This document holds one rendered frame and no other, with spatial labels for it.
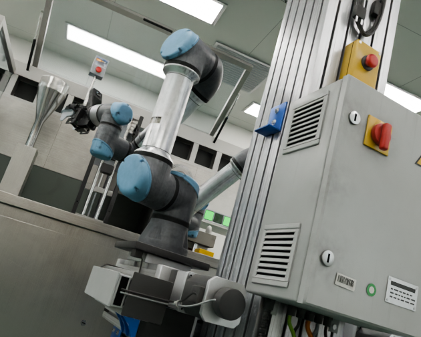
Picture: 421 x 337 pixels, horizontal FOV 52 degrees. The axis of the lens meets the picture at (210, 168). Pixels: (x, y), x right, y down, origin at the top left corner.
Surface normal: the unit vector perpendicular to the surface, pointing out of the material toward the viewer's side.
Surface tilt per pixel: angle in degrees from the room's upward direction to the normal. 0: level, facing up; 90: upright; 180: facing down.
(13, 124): 90
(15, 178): 90
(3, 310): 90
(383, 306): 90
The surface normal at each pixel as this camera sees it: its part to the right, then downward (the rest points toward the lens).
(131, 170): -0.62, -0.26
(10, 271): 0.32, -0.19
